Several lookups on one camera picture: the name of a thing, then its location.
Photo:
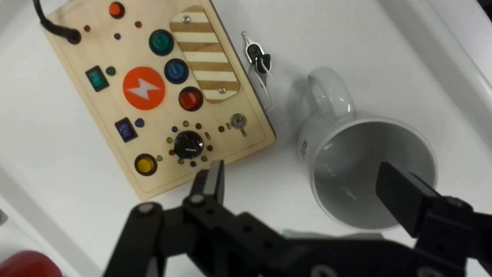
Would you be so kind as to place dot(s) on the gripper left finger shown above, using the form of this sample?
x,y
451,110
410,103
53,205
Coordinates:
x,y
215,223

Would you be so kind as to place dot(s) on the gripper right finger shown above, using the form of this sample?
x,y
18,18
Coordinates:
x,y
403,196

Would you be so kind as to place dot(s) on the white mug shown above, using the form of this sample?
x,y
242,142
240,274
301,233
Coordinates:
x,y
346,154

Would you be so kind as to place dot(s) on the small black-headed key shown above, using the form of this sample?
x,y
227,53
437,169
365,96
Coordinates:
x,y
253,52

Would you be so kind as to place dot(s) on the red round object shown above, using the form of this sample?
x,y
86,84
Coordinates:
x,y
27,265

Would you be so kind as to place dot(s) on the wooden switch board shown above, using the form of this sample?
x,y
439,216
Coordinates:
x,y
115,107

